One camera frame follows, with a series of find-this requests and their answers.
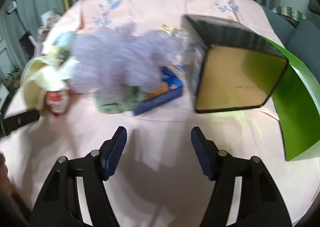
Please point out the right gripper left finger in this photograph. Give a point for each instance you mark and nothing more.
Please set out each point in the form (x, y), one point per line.
(58, 201)

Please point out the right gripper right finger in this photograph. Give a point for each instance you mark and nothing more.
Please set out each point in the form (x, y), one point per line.
(261, 203)

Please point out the red white patterned cloth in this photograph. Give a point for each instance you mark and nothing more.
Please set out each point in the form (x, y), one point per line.
(57, 101)

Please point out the green cloth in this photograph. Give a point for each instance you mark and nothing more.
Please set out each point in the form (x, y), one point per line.
(132, 98)

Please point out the cream knitted towel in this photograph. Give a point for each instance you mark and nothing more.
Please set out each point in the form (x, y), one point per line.
(48, 72)

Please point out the blue tissue packet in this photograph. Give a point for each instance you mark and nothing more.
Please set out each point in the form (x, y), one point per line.
(172, 88)

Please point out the purple mesh bath pouf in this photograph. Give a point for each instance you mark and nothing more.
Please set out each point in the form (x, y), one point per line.
(113, 60)

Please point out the pink printed tablecloth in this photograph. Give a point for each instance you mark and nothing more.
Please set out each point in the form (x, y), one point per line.
(158, 181)

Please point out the green cardboard box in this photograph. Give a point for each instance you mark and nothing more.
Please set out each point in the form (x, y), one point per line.
(296, 100)

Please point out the black gold tin box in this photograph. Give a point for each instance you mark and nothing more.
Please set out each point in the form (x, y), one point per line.
(227, 65)

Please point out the grey sofa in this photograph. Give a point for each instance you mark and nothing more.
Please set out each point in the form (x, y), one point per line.
(300, 40)

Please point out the small cream tissue packet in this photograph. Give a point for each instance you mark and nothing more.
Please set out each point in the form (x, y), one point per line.
(173, 30)

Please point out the striped cushion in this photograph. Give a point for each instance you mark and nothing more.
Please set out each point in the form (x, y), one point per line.
(293, 16)

